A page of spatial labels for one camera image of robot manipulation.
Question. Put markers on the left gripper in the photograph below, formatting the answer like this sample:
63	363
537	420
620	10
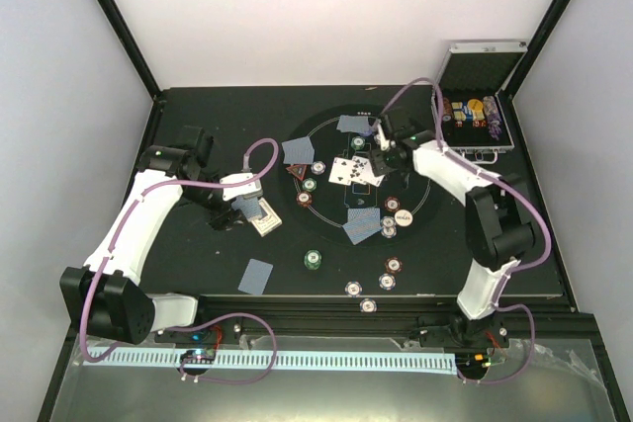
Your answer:
219	221

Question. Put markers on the face-up white card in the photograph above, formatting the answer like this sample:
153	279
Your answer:
362	172
341	171

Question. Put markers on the green poker chips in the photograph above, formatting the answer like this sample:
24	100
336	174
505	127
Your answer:
357	142
310	185

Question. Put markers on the white playing card box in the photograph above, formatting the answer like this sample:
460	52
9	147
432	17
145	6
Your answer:
269	220

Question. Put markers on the white dealer button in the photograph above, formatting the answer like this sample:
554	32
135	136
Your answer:
403	218

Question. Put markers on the stray card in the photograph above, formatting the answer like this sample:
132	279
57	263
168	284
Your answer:
255	277

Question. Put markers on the red triangular marker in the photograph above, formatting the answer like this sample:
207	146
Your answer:
298	171

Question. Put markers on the green poker chip stack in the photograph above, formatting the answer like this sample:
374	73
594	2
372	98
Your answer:
312	259

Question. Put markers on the brown poker chip stack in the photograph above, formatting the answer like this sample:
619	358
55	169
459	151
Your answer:
393	265

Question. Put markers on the blue chip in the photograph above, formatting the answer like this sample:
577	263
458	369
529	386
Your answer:
368	305
387	282
353	289

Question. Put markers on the blue playing card deck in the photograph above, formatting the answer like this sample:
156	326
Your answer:
250	208

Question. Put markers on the cards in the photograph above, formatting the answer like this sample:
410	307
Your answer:
370	215

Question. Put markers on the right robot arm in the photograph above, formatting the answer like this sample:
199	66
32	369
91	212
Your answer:
498	231

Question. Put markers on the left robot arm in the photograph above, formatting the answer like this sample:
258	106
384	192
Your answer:
103	297

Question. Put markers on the brown chips row in case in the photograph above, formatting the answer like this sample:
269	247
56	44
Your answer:
447	112

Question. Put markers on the round black poker mat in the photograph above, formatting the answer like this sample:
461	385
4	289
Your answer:
322	222

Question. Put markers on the aluminium poker case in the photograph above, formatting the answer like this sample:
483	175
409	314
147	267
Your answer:
470	79

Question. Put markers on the yellow button in case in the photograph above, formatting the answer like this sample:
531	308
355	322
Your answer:
475	106

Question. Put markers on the purple chips row in case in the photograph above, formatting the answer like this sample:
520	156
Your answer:
493	117

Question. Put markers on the blue chip on rail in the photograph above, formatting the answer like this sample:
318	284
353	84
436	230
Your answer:
368	305

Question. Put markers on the white slotted cable duct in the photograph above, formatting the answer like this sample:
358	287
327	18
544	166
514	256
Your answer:
260	360

